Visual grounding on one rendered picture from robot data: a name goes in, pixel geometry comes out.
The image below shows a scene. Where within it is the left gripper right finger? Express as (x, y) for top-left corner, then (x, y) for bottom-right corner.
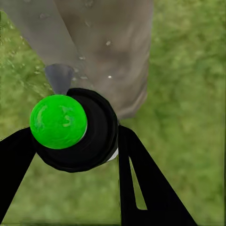
(118, 126), (197, 226)

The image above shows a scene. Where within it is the pesticide atomizer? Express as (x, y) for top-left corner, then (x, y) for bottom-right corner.
(30, 64), (119, 173)

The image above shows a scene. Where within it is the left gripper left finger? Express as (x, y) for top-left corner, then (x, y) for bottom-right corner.
(0, 127), (36, 224)

